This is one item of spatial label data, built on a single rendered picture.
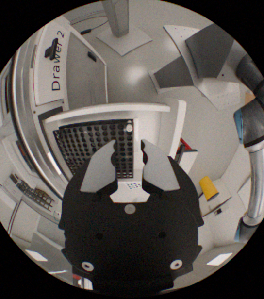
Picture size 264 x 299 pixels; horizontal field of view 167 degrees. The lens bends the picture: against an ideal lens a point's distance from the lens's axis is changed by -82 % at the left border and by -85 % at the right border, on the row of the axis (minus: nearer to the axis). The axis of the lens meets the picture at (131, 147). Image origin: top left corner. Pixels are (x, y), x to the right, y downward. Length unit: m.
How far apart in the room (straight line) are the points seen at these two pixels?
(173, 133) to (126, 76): 0.98
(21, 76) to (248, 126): 0.58
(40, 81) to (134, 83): 0.96
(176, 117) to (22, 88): 0.34
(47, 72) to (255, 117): 0.57
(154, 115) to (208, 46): 0.32
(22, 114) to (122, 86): 0.99
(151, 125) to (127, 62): 0.97
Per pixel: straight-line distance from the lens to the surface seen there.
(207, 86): 0.47
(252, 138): 0.36
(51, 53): 0.29
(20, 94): 0.26
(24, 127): 0.25
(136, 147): 0.28
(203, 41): 0.41
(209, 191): 2.69
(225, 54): 0.35
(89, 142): 0.23
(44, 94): 0.28
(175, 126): 0.19
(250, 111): 0.37
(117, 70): 1.14
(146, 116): 0.26
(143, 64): 1.16
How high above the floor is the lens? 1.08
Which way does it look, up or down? 57 degrees down
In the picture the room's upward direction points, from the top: 178 degrees clockwise
